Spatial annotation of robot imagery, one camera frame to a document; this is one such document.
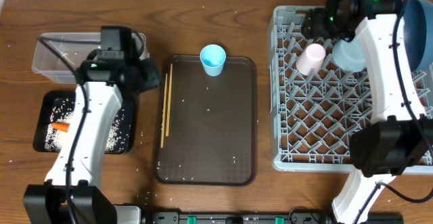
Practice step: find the clear plastic bin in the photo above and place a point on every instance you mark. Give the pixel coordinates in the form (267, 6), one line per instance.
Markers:
(115, 61)

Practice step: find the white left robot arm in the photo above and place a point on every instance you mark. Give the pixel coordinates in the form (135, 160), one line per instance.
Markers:
(71, 191)

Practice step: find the pink cup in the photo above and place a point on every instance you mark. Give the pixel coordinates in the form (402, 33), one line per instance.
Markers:
(311, 59)

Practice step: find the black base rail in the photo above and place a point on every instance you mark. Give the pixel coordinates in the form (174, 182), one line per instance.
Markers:
(236, 219)

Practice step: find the orange carrot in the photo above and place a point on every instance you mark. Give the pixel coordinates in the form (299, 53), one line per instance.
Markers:
(60, 126)

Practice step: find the dark brown serving tray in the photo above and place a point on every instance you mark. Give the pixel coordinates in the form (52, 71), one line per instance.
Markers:
(213, 132)

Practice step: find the black waste tray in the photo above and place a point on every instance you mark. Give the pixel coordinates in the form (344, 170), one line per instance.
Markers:
(47, 104)

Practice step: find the light blue cup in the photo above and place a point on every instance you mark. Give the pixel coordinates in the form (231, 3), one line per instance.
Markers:
(213, 59)

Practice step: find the wooden chopstick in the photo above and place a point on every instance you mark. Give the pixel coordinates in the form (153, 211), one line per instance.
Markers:
(164, 112)
(170, 81)

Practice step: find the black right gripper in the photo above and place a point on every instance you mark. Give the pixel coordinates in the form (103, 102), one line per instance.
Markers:
(312, 23)

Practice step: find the dark blue plate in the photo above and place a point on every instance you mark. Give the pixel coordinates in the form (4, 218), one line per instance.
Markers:
(418, 34)

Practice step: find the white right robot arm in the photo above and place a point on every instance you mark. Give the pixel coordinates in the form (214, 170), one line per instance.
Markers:
(400, 133)

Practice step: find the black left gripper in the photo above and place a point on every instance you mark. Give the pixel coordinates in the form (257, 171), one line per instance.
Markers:
(155, 79)

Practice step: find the light blue small bowl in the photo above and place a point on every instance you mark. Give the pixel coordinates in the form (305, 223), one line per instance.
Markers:
(349, 56)

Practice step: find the grey plastic dishwasher rack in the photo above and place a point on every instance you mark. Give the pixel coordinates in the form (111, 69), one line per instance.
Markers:
(313, 117)

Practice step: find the white rice pile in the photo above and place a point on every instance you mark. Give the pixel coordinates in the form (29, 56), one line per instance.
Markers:
(62, 111)

